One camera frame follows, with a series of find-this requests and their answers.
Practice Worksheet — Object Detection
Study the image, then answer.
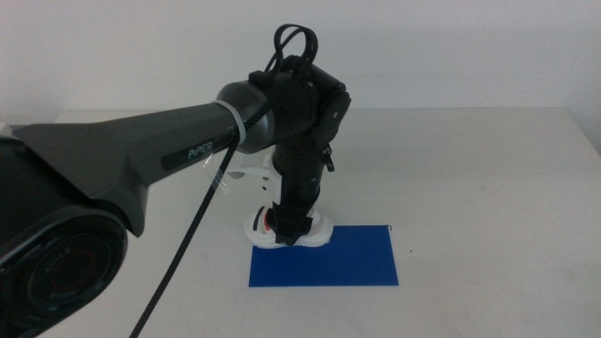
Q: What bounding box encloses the white shoe with striped straps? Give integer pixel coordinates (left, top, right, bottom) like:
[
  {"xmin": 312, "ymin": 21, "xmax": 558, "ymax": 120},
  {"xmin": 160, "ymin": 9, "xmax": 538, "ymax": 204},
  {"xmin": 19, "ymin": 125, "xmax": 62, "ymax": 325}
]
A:
[{"xmin": 243, "ymin": 204, "xmax": 335, "ymax": 250}]

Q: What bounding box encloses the blue rectangular mat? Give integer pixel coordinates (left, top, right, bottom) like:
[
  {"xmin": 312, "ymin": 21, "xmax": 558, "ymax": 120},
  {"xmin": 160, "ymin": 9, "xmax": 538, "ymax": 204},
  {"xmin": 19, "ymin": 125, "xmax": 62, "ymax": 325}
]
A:
[{"xmin": 248, "ymin": 224, "xmax": 400, "ymax": 288}]

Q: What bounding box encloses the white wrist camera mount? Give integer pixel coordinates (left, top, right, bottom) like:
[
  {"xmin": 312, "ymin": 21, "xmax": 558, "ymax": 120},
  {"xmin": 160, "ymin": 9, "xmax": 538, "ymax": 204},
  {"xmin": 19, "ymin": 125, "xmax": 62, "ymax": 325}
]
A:
[{"xmin": 225, "ymin": 154, "xmax": 284, "ymax": 208}]

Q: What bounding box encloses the white cable tie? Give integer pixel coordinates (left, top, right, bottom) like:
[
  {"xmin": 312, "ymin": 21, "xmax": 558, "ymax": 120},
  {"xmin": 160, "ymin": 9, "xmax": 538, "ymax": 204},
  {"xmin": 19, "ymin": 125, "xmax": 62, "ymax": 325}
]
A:
[{"xmin": 214, "ymin": 99, "xmax": 248, "ymax": 145}]

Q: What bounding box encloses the black braided cable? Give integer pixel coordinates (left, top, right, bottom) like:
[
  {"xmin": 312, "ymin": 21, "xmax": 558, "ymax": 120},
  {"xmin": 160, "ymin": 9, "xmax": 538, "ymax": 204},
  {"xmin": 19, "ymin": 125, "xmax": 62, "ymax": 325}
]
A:
[{"xmin": 129, "ymin": 23, "xmax": 319, "ymax": 338}]

